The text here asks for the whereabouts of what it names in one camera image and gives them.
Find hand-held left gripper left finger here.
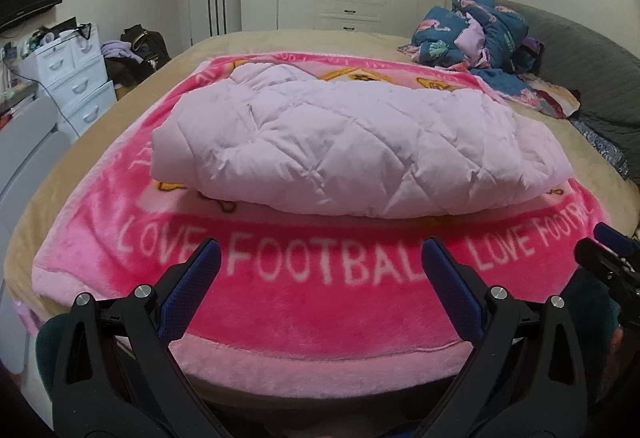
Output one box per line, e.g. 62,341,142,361
52,238,223,438

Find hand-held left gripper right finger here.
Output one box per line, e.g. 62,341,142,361
421,238,587,438

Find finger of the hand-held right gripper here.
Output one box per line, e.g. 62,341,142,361
574,238,640,291
592,222,640,264

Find pink quilted jacket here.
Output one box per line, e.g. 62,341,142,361
150,64,573,220

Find dark clothes pile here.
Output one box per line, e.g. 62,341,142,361
105,55,161,89

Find person's dark teal clothing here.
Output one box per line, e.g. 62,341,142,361
35,268,623,438

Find dark patterned pillow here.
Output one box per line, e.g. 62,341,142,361
570,118,631,179

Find pink printed blanket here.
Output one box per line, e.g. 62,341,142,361
15,50,613,386

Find grey quilted headboard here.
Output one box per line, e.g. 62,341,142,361
492,0,640,144

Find grey white furniture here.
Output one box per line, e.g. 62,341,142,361
0,95,68,244

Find white drawer cabinet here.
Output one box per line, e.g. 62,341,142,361
20,23,118,136

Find lilac cloth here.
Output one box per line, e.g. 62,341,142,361
100,40,138,61

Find brown bag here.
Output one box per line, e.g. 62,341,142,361
120,24,172,64

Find blue flamingo print duvet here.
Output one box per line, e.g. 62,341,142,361
397,0,581,120

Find beige bed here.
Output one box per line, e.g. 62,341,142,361
5,30,640,319

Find black hanging straps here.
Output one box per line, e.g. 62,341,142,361
204,0,228,36

